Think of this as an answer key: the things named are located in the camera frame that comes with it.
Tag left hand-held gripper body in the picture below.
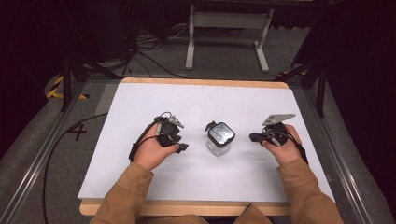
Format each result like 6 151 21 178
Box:
154 111 185 147

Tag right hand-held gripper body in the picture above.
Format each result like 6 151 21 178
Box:
261 113 297 147

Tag square glass jar black lid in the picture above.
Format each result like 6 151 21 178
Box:
205 120 236 157

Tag person's right hand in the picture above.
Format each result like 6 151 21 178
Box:
261 123 304 166

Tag person's left hand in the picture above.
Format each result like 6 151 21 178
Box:
133 123 180 172

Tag white sheet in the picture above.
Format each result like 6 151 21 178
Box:
77 81 336 203

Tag black tripod stand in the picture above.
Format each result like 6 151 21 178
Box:
60 50 123 112
273 57 330 119

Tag person's tan clothing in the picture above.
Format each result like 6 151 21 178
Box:
167 203 276 224

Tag yellow black hazard tape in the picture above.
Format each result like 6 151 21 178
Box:
46 75 91 101

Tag right hand-held gripper black cable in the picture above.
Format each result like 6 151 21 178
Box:
274 129 310 165

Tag hand-held gripper black cable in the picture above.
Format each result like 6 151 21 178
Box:
274 129 310 165
128 120 161 162

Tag left hand-held gripper black cable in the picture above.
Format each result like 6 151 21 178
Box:
128 120 161 162

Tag grey metal rail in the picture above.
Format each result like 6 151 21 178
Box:
302 86 376 224
0 79 87 224

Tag bundle of black floor cables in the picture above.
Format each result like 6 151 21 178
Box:
120 22 191 79

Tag long black floor cable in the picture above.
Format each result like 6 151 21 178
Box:
41 112 109 224

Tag white metal table frame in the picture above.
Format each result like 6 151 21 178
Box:
185 4 276 74

